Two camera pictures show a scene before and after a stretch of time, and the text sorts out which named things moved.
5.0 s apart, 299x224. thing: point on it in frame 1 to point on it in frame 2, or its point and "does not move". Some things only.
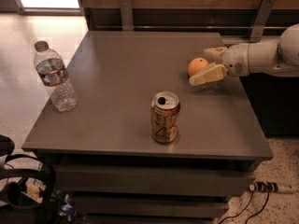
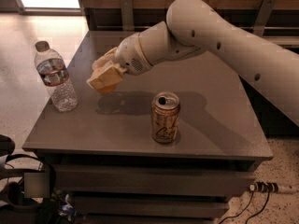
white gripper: [235, 60] to [130, 55]
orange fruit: [195, 64] to [106, 90]
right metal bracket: [263, 14] does not move
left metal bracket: [126, 10] does not move
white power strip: [272, 188] does not move
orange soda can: [165, 116] does not move
